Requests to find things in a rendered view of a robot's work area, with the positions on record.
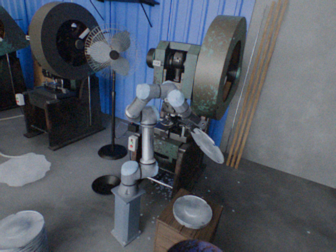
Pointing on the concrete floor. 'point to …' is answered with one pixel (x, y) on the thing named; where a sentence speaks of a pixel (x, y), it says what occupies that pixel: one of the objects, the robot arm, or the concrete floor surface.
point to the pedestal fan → (117, 42)
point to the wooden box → (173, 237)
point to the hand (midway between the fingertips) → (200, 132)
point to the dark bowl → (105, 184)
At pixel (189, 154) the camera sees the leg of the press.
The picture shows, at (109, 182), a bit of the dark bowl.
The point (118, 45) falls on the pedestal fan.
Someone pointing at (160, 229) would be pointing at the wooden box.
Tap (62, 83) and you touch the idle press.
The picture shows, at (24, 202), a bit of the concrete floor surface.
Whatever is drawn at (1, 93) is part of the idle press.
